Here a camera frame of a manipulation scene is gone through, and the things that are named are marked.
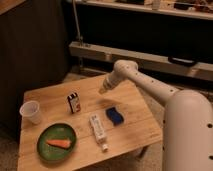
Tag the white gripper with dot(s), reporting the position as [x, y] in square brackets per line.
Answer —
[110, 82]

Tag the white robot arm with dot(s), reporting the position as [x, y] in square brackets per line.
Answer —
[188, 119]

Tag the white toothpaste tube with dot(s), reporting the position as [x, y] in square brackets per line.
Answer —
[99, 132]

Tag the upper shelf with items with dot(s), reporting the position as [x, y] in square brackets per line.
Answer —
[142, 8]

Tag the white plastic cup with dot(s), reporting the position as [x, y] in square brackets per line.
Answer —
[30, 110]

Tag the boxed eraser upright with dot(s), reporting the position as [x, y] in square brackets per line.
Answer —
[74, 102]

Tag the wooden table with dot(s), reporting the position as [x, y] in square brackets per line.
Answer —
[139, 128]

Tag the green plate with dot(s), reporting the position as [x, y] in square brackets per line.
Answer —
[54, 154]

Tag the black case handle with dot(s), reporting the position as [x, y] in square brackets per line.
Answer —
[185, 63]

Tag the long grey case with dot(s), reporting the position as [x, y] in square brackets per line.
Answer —
[147, 61]

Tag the blue sponge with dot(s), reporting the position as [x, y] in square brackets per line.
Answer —
[114, 116]

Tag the orange carrot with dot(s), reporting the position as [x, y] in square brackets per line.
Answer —
[65, 144]

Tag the metal pole stand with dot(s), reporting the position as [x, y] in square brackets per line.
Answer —
[79, 37]

